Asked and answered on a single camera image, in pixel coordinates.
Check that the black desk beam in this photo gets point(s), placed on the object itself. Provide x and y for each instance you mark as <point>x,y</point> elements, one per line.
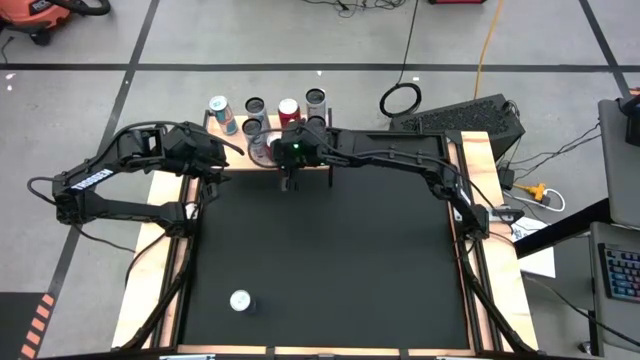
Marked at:
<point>560,230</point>

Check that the grey flat panel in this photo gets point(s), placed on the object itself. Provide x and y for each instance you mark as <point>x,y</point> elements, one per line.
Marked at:
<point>620,175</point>

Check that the black power adapter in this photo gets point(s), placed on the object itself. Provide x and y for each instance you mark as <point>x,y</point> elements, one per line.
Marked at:
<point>506,177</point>

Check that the yellow power splitter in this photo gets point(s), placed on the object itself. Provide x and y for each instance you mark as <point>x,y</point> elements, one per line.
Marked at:
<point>532,190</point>

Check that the white paper sheet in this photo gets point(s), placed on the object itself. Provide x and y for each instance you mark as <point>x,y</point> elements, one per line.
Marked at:
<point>537,260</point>

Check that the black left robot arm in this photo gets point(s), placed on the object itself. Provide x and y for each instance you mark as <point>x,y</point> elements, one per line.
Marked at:
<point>92,180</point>

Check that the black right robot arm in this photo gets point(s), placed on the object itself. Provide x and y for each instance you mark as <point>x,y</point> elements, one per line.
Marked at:
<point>390,150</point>

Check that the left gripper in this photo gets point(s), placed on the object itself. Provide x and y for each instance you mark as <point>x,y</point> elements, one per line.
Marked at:
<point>195,150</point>

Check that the wooden shelf platform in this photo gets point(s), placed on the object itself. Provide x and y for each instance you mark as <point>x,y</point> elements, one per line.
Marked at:
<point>237,164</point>

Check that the grey desk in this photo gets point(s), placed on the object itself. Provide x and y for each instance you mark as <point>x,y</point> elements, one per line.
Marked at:
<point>615,325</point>

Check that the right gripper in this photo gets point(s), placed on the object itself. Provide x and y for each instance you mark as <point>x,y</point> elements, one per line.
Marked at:
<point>300,150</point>

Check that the backlit keyboard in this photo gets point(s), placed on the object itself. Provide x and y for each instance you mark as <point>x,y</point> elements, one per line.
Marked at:
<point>622,272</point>

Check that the blue silver Red Bull can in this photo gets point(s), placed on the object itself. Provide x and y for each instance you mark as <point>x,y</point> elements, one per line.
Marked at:
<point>224,120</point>
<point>241,301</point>

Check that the black aluminium rig frame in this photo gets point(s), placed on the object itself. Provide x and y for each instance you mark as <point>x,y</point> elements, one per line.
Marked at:
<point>176,300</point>

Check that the white Celsius Peach Vibe can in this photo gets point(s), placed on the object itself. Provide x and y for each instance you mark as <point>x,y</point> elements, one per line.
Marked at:
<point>252,131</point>
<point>256,106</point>

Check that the black orange striped mat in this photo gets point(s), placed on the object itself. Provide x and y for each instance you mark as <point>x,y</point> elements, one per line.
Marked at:
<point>20,325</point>

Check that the white Celsius Tropical Vibe can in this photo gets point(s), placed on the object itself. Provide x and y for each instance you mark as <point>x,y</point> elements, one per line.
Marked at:
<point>316,97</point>
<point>316,121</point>

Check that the orange shop vacuum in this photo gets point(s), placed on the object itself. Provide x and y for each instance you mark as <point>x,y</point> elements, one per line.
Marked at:
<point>35,15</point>

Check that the black perforated computer case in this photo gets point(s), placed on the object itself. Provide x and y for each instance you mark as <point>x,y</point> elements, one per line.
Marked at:
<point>450,112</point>

